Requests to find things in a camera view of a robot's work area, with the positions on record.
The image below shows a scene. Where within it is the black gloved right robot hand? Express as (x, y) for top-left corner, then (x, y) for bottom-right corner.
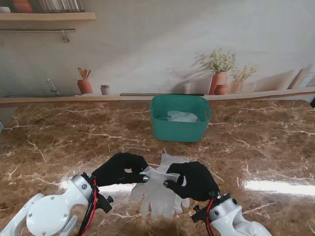
(163, 161), (221, 202)

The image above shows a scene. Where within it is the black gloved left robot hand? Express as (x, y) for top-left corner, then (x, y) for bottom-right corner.
(91, 152), (150, 188)

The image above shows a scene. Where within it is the teal plastic basket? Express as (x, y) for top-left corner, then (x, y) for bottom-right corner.
(150, 94), (212, 143)

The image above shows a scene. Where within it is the terracotta pot with wooden spoons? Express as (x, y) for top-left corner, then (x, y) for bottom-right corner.
(76, 67), (94, 94)

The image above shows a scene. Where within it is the small round terracotta pot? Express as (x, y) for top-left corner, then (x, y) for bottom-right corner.
(214, 84), (229, 95)

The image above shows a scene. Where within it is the tall terracotta vase with flowers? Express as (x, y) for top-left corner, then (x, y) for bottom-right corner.
(194, 48), (237, 95)

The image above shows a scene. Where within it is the row of books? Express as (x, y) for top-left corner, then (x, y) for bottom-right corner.
(39, 0), (86, 12)

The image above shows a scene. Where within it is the orange ceramic jar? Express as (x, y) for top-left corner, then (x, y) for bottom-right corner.
(12, 0), (33, 13)

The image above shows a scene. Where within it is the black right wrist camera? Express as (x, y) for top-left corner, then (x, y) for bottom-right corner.
(191, 205), (210, 223)

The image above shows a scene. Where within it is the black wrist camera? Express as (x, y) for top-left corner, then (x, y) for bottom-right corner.
(191, 205), (210, 223)
(97, 193), (114, 214)

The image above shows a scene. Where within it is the red black right arm cable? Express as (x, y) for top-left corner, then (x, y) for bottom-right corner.
(205, 198), (215, 236)

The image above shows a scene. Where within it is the red black arm cable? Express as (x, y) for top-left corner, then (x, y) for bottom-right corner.
(78, 177), (99, 236)
(205, 198), (215, 236)

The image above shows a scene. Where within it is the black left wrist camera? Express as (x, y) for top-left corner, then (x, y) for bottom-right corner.
(97, 193), (114, 214)

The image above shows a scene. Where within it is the red black left arm cable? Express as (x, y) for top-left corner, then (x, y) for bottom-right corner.
(78, 177), (99, 236)

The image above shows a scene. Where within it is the dark metal wall rail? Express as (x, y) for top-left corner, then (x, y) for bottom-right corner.
(0, 28), (76, 32)

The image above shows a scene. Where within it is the light wooden wall shelf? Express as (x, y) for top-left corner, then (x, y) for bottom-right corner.
(0, 12), (96, 22)

